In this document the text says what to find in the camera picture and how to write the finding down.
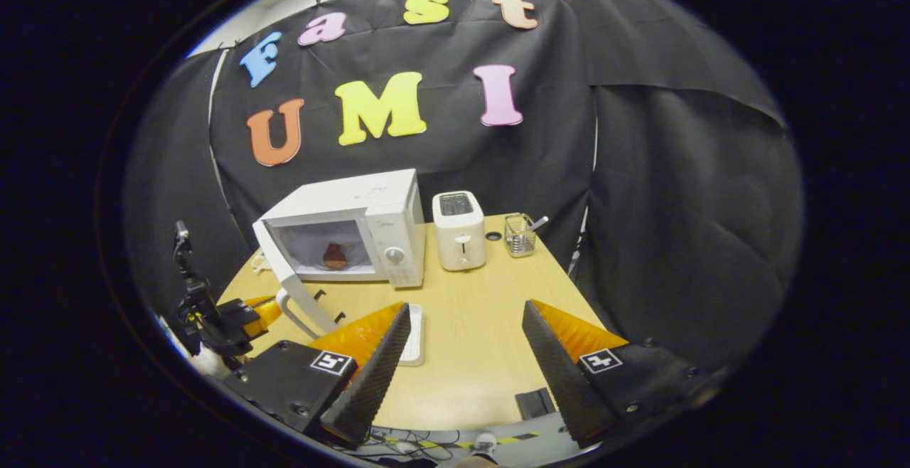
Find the brown meat slice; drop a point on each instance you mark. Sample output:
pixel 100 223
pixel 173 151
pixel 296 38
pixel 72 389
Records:
pixel 335 257

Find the small black box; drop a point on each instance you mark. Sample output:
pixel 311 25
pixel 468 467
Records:
pixel 534 404

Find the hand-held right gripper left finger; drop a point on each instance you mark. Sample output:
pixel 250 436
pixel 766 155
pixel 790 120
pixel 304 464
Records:
pixel 366 383

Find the metal spoon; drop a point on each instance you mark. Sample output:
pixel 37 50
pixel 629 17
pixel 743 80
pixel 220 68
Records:
pixel 539 223

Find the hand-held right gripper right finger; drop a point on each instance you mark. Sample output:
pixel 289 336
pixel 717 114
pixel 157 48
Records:
pixel 565 383

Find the white microwave oven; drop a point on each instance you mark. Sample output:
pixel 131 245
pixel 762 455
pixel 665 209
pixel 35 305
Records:
pixel 341 198

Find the white toaster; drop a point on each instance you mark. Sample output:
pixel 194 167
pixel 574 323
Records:
pixel 459 233

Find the white rectangular tray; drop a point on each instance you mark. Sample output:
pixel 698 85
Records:
pixel 414 336

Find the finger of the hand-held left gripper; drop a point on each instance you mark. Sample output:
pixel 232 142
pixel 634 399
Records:
pixel 266 314

